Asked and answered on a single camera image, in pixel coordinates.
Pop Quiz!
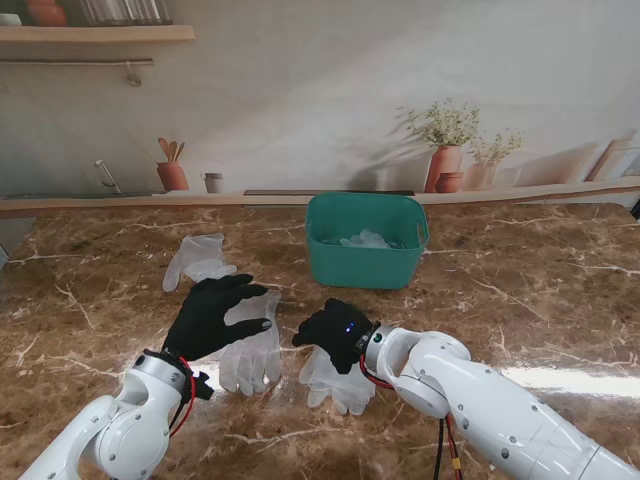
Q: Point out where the red black left arm cable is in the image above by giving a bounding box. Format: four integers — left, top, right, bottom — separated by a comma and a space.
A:
167, 355, 197, 439

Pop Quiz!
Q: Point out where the row of books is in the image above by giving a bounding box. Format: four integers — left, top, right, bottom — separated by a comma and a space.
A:
79, 0, 174, 25

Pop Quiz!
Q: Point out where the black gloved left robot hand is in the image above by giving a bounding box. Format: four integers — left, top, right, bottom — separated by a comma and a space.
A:
163, 273, 275, 363

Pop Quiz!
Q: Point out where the dark metal wall rail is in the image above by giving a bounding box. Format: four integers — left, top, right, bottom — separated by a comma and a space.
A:
0, 57, 154, 65

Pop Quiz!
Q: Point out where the small round terracotta pot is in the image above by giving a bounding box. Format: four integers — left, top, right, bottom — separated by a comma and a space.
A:
434, 171, 465, 194

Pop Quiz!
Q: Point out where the red black arm cable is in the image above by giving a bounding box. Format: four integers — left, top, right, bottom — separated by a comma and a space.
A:
359, 359, 466, 480
167, 355, 197, 439

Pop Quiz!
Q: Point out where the light wooden wall shelf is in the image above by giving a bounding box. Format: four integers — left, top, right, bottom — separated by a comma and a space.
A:
0, 24, 196, 44

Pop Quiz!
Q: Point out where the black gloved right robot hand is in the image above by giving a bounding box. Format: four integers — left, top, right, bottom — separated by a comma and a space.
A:
291, 298, 380, 376

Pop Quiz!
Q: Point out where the teal plastic basket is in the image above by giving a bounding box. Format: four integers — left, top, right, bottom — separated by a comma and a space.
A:
304, 192, 431, 291

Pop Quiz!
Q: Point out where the terracotta pot with wooden spoons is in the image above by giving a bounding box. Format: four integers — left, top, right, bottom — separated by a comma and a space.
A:
155, 136, 191, 192

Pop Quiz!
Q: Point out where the tall terracotta vase with flowers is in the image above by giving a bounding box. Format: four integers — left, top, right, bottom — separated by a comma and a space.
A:
394, 98, 481, 194

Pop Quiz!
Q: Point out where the red black right arm cable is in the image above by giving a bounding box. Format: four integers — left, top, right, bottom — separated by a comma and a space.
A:
359, 359, 466, 480

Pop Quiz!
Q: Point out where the orange ceramic jar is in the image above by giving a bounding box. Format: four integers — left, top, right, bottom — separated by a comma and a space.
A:
25, 0, 68, 27

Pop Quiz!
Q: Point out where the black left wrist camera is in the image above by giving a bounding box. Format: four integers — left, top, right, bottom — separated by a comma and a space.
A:
192, 370, 216, 401

